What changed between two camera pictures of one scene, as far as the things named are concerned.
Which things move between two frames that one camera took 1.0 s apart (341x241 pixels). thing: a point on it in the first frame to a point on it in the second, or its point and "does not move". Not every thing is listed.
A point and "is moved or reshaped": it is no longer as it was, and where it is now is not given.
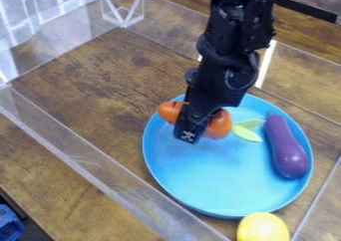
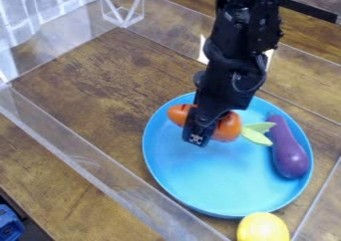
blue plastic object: [13, 229] does not move
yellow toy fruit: [263, 226] does not move
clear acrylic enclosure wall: [172, 115] does not move
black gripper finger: [192, 121] to [201, 123]
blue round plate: [225, 177] does not move
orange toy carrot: [217, 126] is moved or reshaped
